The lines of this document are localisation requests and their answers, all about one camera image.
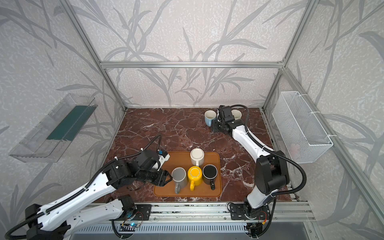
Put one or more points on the pink object in basket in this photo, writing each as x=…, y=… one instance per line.
x=295, y=151

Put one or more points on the black mug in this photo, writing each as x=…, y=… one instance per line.
x=210, y=173

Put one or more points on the aluminium front rail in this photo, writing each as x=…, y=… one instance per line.
x=217, y=212

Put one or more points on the green circuit board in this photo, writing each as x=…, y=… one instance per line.
x=130, y=226

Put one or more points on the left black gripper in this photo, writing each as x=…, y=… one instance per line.
x=160, y=177

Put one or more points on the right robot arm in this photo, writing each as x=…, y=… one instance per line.
x=271, y=172

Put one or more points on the grey mug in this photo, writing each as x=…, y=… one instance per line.
x=180, y=179

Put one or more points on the yellow mug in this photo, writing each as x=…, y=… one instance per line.
x=195, y=176

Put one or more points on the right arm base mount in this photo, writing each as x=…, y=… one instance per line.
x=245, y=212

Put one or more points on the light blue mug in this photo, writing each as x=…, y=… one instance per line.
x=210, y=115

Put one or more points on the clear plastic wall bin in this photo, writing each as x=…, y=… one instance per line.
x=48, y=140

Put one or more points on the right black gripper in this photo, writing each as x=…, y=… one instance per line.
x=219, y=125

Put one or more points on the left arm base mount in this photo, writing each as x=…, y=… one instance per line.
x=140, y=213

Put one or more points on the white wire basket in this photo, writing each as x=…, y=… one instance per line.
x=298, y=124

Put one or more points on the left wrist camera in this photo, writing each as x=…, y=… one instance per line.
x=163, y=157

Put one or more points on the cream white mug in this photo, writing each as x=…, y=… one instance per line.
x=197, y=156

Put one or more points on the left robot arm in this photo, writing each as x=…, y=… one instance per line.
x=60, y=218

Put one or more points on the white faceted mug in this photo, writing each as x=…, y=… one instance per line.
x=237, y=114

